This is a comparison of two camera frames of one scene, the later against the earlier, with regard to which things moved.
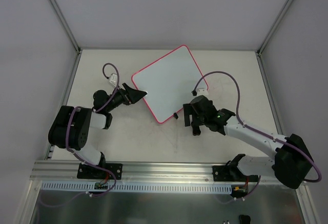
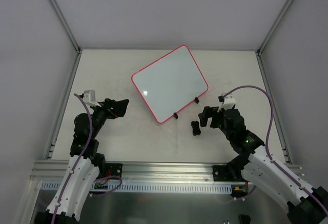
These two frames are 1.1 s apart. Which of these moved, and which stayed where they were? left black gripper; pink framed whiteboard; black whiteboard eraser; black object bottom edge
Moved: left black gripper
Stayed: pink framed whiteboard; black object bottom edge; black whiteboard eraser
